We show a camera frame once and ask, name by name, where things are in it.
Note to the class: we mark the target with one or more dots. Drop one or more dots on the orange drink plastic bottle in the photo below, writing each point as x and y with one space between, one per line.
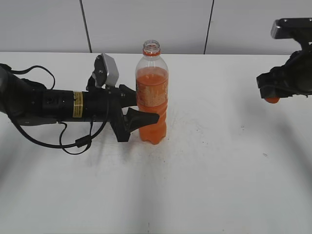
152 82

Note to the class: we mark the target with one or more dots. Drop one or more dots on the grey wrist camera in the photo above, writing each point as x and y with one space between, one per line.
292 28
105 71

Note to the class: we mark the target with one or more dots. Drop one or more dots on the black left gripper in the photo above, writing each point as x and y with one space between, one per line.
105 106

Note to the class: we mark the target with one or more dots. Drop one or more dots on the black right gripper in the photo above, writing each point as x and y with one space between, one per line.
292 78

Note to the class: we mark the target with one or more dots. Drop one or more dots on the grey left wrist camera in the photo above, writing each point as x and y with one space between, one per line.
105 71

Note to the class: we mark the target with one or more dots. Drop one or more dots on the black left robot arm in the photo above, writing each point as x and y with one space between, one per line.
29 103

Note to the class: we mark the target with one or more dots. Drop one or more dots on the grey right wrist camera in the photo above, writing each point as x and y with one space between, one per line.
292 28

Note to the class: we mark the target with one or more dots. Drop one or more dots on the orange bottle cap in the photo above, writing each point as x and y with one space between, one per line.
272 100

